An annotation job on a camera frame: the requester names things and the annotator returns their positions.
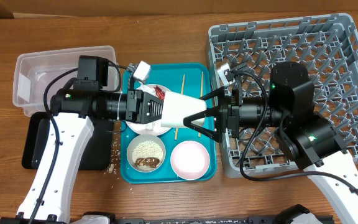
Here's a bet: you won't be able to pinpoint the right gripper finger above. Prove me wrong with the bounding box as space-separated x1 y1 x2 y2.
183 107 221 142
200 86 225 107

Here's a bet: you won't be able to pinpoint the red snack wrapper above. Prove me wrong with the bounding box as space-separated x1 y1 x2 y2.
154 86 165 100

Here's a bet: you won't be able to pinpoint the white round plate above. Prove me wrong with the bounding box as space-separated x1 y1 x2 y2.
126 84 171 136

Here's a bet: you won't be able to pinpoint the grey bowl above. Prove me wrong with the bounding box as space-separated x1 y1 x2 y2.
126 134 166 173

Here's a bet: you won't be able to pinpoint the rice and food scraps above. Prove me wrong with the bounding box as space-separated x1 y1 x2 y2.
132 141 164 171

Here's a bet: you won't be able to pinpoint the pink bowl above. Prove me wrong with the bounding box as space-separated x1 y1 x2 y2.
170 141 210 180

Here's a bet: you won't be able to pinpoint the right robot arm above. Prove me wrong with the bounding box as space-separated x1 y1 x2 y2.
183 62 358 223

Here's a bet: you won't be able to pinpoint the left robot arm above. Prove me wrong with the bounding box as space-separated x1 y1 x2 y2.
0 55 163 223

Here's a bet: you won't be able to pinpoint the grey dishwasher rack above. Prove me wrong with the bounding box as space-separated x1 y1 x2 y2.
206 13 358 164

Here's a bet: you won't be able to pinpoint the right wooden chopstick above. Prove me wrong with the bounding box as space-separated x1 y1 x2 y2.
198 72 204 138

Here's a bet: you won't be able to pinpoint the wooden chopstick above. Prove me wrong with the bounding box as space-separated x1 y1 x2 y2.
174 74 185 141
198 72 204 138

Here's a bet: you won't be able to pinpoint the left wooden chopstick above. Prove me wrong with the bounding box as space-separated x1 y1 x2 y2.
174 74 185 141

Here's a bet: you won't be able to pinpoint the teal serving tray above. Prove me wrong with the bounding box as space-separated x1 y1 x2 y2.
121 63 217 184

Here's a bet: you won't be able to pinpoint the black plastic tray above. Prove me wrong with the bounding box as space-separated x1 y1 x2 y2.
22 112 114 170

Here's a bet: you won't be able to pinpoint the clear plastic bin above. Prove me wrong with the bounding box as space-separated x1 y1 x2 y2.
12 45 117 117

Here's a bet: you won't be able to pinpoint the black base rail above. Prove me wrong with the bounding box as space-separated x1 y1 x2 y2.
0 212 335 224

